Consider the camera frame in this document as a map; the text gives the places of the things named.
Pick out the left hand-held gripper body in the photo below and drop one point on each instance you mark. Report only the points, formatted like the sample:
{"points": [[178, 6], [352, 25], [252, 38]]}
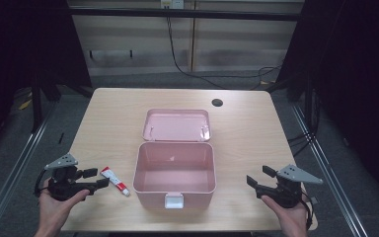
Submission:
{"points": [[62, 189]]}

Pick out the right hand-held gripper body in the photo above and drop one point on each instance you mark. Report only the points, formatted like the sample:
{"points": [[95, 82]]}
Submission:
{"points": [[286, 194]]}

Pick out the red and white ointment tube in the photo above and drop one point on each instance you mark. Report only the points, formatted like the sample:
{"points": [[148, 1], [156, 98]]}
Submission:
{"points": [[113, 179]]}

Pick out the pink plastic storage box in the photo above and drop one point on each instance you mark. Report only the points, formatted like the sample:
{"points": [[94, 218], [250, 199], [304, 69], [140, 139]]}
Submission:
{"points": [[174, 177]]}

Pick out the person's left hand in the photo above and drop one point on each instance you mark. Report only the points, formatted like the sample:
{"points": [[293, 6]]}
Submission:
{"points": [[54, 214]]}

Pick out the person's right hand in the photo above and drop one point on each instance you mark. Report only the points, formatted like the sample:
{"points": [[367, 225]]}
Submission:
{"points": [[292, 220]]}

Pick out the black metal stand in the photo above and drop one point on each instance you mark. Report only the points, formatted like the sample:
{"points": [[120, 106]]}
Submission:
{"points": [[37, 105]]}

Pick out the dark curtain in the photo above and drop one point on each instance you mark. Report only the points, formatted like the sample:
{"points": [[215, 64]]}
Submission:
{"points": [[358, 82], [23, 49]]}

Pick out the black horizontal bar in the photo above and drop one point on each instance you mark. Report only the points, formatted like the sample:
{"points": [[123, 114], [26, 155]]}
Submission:
{"points": [[184, 14]]}

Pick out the metal floor rail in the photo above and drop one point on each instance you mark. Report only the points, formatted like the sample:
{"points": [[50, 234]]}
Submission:
{"points": [[16, 168], [329, 174]]}

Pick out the white wall socket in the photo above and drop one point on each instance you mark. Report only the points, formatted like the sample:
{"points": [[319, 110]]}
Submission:
{"points": [[172, 4]]}

